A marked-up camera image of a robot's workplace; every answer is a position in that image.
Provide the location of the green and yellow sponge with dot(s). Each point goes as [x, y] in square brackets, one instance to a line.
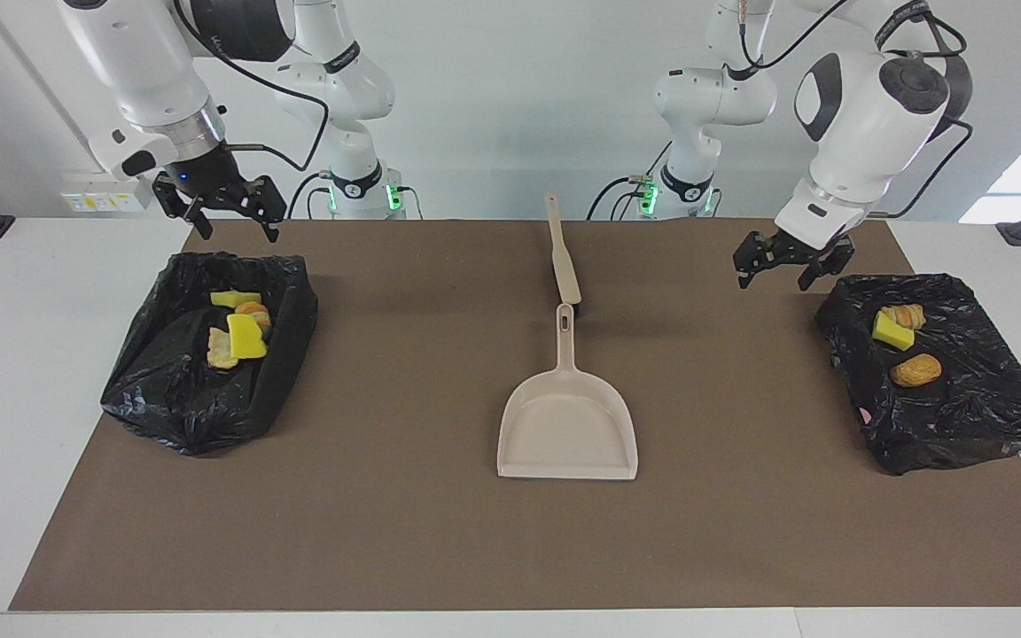
[234, 299]

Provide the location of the brown bread nugget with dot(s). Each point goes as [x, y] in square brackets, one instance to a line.
[915, 369]

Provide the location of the brown table mat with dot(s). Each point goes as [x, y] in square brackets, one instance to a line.
[475, 549]

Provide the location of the beige brush with black bristles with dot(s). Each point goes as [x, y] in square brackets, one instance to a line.
[564, 257]

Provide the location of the notched yellow sponge piece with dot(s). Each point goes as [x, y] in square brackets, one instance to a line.
[246, 338]

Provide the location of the open bin with black bag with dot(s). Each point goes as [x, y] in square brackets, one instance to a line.
[174, 399]

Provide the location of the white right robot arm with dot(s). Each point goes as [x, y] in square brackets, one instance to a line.
[156, 80]

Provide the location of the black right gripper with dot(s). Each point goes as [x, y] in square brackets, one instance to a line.
[214, 182]

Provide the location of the beige plastic dustpan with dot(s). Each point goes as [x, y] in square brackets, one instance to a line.
[568, 434]

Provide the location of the white wall outlet box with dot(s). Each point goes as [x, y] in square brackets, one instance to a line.
[89, 199]

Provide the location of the orange and white foam chunk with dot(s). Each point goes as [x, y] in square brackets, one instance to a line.
[255, 310]

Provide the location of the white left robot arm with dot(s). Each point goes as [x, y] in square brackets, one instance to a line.
[856, 133]

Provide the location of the pale foam piece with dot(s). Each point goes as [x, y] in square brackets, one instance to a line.
[907, 314]

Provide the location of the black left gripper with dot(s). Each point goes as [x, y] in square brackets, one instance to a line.
[794, 250]

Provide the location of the yellow sponge wedge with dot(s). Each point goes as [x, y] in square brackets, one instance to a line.
[892, 332]

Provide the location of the pale yellow foam chunk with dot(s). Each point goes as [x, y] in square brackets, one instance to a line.
[218, 350]

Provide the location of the closed black trash bag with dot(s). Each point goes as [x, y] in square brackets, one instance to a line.
[962, 416]

